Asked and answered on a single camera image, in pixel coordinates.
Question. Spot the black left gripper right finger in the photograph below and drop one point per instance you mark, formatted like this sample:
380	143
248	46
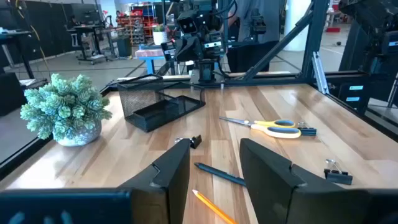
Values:
273	193

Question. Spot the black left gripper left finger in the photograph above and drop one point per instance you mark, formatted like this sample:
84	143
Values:
161	193

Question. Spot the orange pencil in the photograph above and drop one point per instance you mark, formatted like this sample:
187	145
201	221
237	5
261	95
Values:
214	208

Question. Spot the dark blue pen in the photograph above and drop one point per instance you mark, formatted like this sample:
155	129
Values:
220	174

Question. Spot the small black binder clip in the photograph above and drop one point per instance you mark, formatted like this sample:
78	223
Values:
196	141

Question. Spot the large black binder clip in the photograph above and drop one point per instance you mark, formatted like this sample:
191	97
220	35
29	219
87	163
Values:
339	178

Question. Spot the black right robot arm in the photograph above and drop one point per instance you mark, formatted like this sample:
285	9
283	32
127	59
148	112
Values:
206	70

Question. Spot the black mesh desk organizer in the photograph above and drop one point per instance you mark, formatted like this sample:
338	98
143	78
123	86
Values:
146	109

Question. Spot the plant in white pot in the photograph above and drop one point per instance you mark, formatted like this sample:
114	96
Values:
160	35

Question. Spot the blue table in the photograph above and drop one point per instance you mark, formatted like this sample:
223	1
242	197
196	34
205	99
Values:
149	54

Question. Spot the person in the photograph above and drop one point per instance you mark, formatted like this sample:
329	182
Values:
245	18

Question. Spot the red parts shelf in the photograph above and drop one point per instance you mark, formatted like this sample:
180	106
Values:
136	21

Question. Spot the white column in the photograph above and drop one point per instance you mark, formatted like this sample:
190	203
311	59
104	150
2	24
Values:
300	25

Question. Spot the black desk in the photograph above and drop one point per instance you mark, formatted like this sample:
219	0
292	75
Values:
87	31

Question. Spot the black control box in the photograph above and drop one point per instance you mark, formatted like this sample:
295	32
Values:
353	98

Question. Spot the silver aluminium profile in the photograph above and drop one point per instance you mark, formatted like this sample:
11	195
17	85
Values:
320	73

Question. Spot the artificial succulent in patterned pot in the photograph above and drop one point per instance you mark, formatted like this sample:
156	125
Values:
65	105

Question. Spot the black computer tower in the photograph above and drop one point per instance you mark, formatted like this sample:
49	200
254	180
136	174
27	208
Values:
11	93

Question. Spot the black aluminium table frame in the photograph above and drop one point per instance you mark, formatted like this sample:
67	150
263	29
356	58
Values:
314	37

